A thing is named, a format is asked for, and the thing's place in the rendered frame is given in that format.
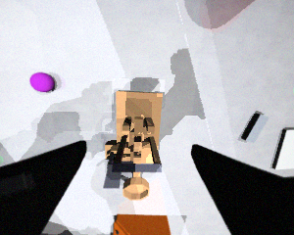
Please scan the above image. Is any purple ball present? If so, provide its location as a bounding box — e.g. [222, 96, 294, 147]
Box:
[30, 72, 55, 92]

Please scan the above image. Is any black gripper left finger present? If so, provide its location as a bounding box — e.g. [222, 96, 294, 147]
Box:
[0, 141, 87, 235]

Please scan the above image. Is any grey rectangular block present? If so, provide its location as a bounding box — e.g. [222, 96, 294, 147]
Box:
[241, 113, 269, 144]

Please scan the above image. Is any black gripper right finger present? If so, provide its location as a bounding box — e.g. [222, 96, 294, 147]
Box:
[191, 144, 294, 235]

